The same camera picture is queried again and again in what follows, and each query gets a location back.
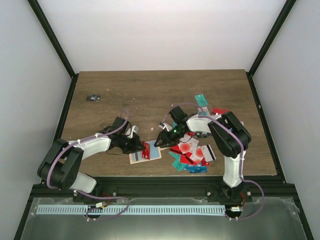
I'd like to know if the light blue slotted cable duct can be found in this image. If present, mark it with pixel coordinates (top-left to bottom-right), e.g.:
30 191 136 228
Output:
36 204 226 216

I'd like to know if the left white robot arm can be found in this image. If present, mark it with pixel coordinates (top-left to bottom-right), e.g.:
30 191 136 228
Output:
37 126 146 202

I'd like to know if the far teal card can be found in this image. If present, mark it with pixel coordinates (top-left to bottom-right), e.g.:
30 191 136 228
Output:
194 94 208 107

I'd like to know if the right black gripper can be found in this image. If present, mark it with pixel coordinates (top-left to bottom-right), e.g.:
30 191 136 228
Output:
154 126 187 149

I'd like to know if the white card red circle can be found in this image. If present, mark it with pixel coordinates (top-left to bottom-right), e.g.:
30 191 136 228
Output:
178 138 199 154

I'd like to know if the white striped card in pile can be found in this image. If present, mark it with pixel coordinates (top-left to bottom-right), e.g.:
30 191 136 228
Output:
200 144 217 162

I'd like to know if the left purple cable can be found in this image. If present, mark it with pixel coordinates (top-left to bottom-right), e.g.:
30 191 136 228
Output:
46 108 131 190

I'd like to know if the small black card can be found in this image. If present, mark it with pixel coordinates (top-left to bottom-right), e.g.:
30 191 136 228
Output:
86 94 101 102

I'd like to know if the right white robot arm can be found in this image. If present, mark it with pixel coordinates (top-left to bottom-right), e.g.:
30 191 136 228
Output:
154 107 252 202

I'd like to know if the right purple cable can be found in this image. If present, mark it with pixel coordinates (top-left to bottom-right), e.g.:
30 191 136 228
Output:
162 102 265 221

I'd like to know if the blue card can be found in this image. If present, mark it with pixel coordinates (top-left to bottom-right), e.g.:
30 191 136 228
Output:
184 164 207 174

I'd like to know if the beige card holder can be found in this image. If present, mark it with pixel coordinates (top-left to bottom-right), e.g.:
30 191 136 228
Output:
129 140 165 165

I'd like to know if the purple cable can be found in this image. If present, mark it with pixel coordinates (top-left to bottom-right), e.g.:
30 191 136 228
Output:
162 102 265 221
46 108 131 190

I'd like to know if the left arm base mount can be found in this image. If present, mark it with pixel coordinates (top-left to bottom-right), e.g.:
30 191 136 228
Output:
73 178 118 203

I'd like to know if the red card black stripe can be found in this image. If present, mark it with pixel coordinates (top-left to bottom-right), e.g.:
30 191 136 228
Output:
169 148 194 165

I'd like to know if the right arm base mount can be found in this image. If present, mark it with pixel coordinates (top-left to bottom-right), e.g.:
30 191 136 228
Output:
205 183 252 204

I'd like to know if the red VIP card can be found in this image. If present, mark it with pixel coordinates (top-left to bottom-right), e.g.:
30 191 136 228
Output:
141 142 151 160

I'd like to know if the far red card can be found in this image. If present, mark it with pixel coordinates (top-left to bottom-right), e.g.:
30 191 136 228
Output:
211 107 230 115

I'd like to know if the teal VIP card front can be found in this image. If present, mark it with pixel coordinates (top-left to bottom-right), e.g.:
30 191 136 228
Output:
172 159 186 172

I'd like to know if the black frame rail front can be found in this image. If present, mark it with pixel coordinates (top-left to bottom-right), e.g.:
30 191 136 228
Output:
32 176 296 201

